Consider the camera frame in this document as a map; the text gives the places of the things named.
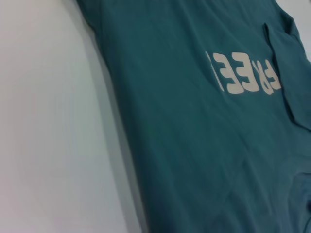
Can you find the blue FREE print t-shirt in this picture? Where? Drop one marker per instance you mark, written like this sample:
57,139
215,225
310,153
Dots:
194,133

